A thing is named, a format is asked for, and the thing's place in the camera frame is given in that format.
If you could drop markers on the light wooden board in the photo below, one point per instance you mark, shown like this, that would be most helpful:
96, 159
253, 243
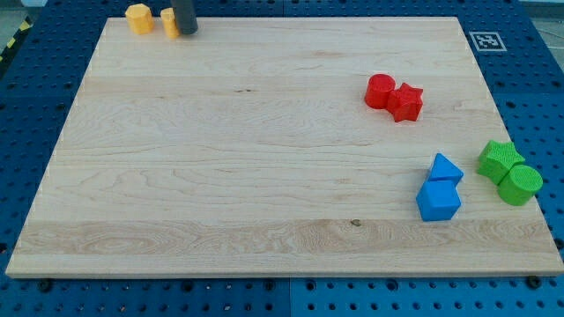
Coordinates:
247, 150

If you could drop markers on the red cylinder block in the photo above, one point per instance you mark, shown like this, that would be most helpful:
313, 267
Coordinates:
379, 88

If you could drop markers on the red star block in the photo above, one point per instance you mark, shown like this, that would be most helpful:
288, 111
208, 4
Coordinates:
405, 103

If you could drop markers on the blue triangular block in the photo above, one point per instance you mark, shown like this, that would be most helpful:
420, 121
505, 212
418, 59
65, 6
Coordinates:
443, 169

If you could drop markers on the blue cube block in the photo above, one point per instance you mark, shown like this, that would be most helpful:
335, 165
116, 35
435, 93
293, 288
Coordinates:
438, 200

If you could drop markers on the yellow cylinder block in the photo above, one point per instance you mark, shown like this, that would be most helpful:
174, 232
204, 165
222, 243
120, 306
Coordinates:
167, 17

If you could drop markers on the yellow hexagonal block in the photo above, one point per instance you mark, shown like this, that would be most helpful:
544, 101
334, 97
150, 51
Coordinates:
139, 18

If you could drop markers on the green star block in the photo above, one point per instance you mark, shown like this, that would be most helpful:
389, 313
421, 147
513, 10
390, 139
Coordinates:
497, 159

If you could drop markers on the white fiducial marker tag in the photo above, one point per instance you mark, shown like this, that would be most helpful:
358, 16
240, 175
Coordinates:
485, 41

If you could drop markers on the green cylinder block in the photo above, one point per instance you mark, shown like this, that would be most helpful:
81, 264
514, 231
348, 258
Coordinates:
520, 185

